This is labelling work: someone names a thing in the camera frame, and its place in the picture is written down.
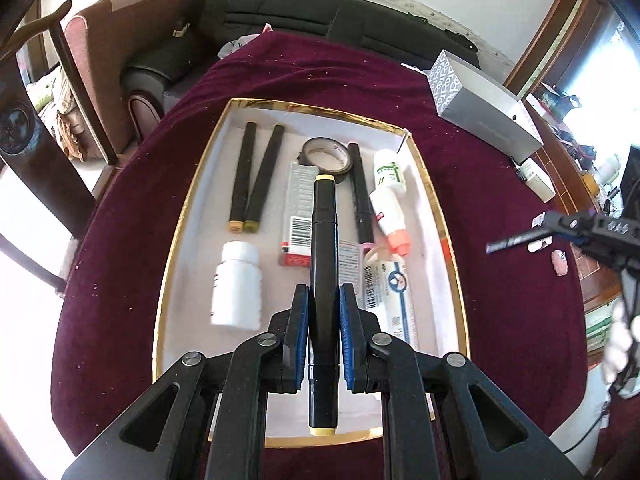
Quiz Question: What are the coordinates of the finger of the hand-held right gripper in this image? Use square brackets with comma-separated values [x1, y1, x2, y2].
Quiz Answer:
[544, 211, 597, 232]
[560, 230, 602, 253]

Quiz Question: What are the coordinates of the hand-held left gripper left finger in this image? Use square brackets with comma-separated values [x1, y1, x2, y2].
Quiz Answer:
[60, 284, 311, 480]

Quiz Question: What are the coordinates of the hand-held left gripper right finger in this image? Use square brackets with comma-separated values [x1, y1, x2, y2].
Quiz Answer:
[340, 284, 583, 480]

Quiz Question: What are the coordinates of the thin black pen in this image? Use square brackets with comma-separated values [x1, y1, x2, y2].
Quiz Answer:
[486, 232, 552, 255]

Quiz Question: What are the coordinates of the white tube with blue print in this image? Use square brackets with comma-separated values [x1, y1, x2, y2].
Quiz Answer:
[361, 252, 421, 353]

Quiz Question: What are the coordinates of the clear packet with pink edge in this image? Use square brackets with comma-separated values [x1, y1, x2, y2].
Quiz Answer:
[338, 240, 375, 288]

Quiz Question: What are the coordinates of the black marker with yellow ends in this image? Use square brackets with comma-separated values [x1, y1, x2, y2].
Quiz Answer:
[307, 174, 342, 436]

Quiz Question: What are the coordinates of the plain white pill bottle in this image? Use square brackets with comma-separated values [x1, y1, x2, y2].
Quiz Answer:
[210, 241, 263, 331]

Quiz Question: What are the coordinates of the white glue bottle orange cap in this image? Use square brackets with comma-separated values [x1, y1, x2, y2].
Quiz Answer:
[369, 182, 412, 257]

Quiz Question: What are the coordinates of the grey box with red end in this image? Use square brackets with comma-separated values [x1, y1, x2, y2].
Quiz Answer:
[278, 161, 321, 268]

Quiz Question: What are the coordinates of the white tray with gold rim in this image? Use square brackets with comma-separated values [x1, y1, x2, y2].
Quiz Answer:
[151, 98, 471, 450]

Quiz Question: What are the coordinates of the black marker with ochre end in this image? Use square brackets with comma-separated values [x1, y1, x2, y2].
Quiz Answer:
[243, 124, 286, 233]
[229, 122, 258, 233]

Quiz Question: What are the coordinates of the person's right hand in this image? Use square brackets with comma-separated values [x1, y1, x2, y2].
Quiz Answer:
[601, 300, 640, 386]

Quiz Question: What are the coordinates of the wooden side table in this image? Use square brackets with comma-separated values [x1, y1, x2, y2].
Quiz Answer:
[525, 100, 628, 306]

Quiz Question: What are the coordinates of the small white box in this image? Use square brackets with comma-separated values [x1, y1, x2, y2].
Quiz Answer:
[517, 157, 557, 204]

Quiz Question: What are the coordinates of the maroon tablecloth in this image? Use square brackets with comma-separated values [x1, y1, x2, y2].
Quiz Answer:
[50, 30, 588, 480]

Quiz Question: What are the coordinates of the large grey cardboard box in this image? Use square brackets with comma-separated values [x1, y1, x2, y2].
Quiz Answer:
[427, 50, 545, 160]

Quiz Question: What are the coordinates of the black marker with pink end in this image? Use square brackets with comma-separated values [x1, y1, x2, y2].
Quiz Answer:
[346, 142, 376, 251]

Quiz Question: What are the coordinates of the white bottle with green cross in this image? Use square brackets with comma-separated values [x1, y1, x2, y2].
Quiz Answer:
[372, 149, 408, 196]

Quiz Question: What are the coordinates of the black tape roll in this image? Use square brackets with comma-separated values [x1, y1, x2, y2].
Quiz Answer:
[301, 137, 353, 185]

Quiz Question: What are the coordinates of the white crumpled tissue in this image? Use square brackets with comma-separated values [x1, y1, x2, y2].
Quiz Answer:
[217, 32, 262, 59]

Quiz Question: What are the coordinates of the black sofa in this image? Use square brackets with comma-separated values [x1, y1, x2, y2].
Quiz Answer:
[120, 0, 481, 111]

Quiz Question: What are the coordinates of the dark wooden chair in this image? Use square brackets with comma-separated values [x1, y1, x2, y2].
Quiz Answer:
[0, 0, 121, 301]

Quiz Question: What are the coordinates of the pink upholstered chair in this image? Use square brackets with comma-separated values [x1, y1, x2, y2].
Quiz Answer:
[62, 0, 201, 161]

